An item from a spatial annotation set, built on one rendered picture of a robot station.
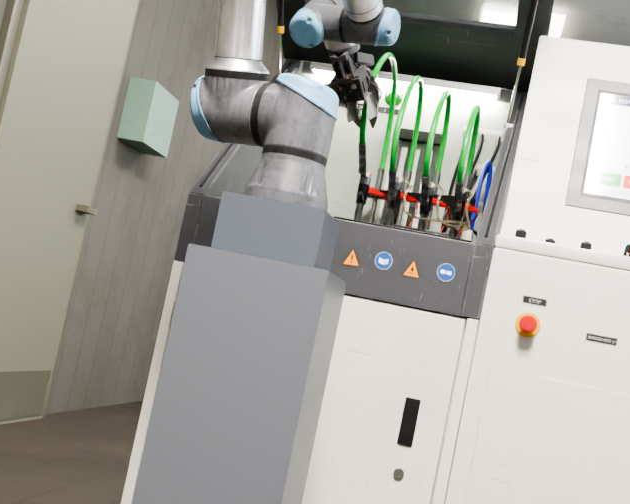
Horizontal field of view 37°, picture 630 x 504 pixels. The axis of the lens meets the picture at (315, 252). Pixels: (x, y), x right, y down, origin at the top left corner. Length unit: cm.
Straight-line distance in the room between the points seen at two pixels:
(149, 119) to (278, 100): 344
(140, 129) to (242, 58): 336
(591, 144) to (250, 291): 112
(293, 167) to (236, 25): 28
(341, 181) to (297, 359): 120
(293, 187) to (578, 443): 83
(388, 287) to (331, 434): 34
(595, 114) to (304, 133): 99
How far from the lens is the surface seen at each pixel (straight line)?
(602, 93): 243
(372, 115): 217
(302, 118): 162
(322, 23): 196
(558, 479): 202
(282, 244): 155
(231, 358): 153
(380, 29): 191
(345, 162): 265
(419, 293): 202
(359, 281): 204
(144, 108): 506
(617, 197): 231
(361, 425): 204
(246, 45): 169
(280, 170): 160
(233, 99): 168
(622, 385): 202
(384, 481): 204
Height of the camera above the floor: 71
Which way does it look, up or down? 4 degrees up
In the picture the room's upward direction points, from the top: 12 degrees clockwise
